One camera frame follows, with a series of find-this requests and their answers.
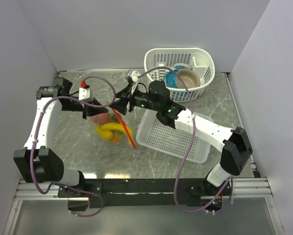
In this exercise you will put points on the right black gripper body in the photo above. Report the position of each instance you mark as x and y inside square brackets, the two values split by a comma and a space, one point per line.
[135, 99]

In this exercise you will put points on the fake yellow banana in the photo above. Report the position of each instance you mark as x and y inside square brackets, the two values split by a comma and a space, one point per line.
[112, 127]

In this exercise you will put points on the fake pink peach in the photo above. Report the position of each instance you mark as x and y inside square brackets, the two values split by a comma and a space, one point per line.
[101, 119]

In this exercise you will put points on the clear zip top bag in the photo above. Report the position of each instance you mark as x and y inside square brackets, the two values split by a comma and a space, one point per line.
[117, 118]

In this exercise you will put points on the fake green orange mango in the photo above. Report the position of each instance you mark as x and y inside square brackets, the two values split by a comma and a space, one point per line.
[116, 136]

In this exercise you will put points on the fake yellow bell pepper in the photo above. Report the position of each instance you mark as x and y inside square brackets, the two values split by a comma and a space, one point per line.
[106, 135]

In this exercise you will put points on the white perforated tray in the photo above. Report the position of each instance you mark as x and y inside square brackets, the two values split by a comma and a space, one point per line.
[154, 135]

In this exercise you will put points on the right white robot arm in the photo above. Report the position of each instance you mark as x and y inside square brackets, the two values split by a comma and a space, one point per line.
[233, 144]

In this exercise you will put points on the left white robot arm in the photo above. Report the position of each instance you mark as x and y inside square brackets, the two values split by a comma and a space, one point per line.
[37, 162]

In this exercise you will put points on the blue ceramic plate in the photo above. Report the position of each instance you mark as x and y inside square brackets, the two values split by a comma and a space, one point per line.
[169, 79]

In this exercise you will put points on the blue patterned white dish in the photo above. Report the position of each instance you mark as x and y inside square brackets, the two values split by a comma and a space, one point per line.
[180, 66]

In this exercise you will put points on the white dish rack basket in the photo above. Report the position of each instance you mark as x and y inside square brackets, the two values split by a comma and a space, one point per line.
[159, 61]

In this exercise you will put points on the beige ceramic bowl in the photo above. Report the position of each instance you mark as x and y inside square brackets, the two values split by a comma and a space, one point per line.
[190, 79]

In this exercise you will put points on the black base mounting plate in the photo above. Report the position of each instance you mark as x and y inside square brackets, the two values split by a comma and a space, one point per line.
[191, 192]

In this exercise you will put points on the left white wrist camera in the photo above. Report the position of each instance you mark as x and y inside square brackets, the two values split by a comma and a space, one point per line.
[84, 92]

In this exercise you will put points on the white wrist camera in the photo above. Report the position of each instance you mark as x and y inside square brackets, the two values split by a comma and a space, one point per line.
[84, 92]
[132, 76]

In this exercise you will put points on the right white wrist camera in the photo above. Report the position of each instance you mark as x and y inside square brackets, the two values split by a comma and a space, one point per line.
[132, 76]

